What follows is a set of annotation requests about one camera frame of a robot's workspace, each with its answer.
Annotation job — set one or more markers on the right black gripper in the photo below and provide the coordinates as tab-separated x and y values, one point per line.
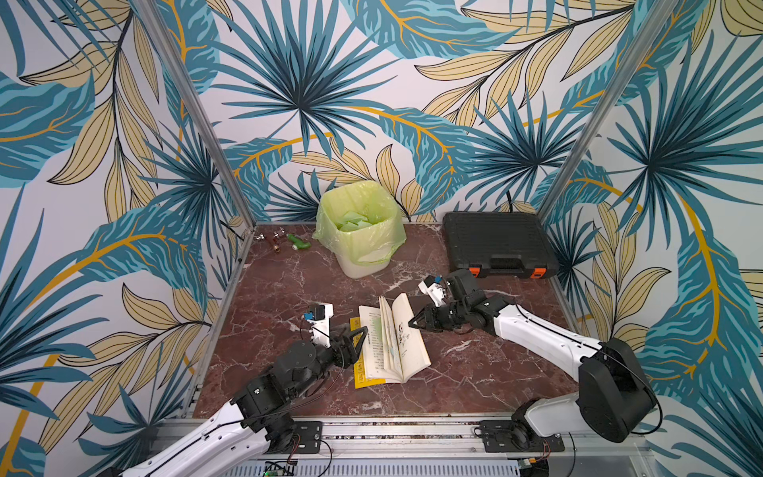
440	316

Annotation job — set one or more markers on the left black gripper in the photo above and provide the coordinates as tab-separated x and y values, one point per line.
352	355

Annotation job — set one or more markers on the yellow cover book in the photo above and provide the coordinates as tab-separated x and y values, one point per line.
392	352

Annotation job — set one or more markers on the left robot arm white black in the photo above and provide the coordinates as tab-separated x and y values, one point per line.
256	420

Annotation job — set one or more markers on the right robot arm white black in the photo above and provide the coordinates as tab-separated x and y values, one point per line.
613	395

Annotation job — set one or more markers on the black plastic tool case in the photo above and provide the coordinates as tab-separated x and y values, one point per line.
496	243

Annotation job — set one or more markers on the green small bottle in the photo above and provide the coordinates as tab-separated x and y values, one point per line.
298	243

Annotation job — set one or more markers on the white bin green bag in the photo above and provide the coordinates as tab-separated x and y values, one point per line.
362	225

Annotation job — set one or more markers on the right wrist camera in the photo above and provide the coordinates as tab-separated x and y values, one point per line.
435	288

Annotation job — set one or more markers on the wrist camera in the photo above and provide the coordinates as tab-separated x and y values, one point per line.
318	319
435	288

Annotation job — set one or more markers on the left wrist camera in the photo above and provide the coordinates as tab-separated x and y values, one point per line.
318	319

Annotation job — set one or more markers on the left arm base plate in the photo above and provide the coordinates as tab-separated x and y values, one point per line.
299	437

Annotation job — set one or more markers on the aluminium front rail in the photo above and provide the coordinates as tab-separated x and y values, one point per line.
433	445

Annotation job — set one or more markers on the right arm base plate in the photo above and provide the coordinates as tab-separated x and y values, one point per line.
509	437

